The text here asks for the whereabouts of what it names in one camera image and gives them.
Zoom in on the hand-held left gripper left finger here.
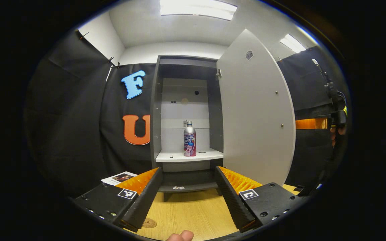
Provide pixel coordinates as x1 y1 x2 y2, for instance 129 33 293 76
73 167 164 232

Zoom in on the silver aluminium bottle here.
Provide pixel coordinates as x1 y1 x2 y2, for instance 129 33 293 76
184 121 197 157

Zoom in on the small ceiling light panel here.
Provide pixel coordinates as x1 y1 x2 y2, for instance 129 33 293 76
279 33 307 53

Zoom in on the white book with photo cover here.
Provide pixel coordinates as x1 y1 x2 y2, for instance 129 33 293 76
101 171 138 186

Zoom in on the beige cabinet door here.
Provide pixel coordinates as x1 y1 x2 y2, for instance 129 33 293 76
216 28 296 186

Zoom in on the white cabinet shelf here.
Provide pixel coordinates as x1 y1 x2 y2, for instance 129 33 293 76
155 149 224 163

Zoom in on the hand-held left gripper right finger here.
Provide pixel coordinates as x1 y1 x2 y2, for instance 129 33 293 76
214 166 304 233

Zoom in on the black backdrop cloth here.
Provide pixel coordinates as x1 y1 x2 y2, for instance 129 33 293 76
25 30 347 198

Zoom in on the long ceiling light panel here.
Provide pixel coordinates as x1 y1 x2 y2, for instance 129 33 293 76
160 0 238 21

